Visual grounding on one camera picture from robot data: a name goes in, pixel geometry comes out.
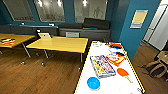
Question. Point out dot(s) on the blue bowl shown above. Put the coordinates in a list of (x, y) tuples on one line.
[(93, 83)]

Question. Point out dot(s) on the small orange black box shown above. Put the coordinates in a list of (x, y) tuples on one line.
[(7, 41)]

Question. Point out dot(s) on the white table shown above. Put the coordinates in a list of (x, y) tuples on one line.
[(110, 81)]

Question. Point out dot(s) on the red ping pong paddle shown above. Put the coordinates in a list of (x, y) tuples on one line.
[(116, 45)]

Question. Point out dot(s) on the white hallway door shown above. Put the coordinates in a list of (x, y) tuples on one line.
[(158, 26)]

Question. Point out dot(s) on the dark grey sofa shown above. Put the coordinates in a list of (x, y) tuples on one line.
[(95, 30)]

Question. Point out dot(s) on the yellow wall notice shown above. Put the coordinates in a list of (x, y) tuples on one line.
[(139, 19)]

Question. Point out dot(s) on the open white laptop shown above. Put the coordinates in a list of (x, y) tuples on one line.
[(45, 35)]

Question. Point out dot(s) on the white bowl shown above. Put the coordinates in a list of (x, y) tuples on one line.
[(97, 43)]

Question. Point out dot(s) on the long dark bench sofa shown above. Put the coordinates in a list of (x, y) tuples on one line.
[(20, 29)]

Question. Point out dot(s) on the tan woven basket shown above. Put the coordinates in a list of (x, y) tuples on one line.
[(163, 57)]

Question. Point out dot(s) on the orange game box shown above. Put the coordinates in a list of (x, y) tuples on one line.
[(115, 59)]

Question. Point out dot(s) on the long wooden desk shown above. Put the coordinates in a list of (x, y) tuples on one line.
[(15, 38)]

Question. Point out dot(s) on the colourful board game box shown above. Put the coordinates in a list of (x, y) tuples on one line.
[(102, 66)]

